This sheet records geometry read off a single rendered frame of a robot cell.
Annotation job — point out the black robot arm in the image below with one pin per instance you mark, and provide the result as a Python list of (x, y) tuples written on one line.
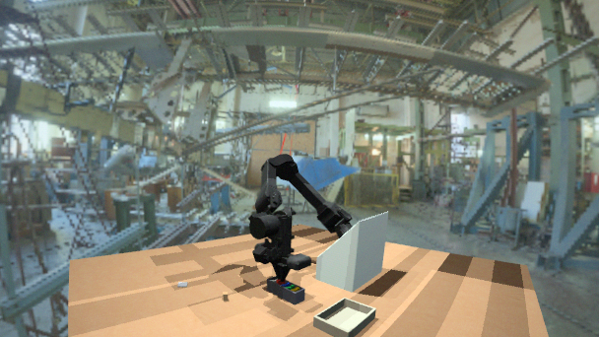
[(266, 223)]

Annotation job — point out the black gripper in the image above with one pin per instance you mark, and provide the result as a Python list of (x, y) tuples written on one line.
[(284, 264)]

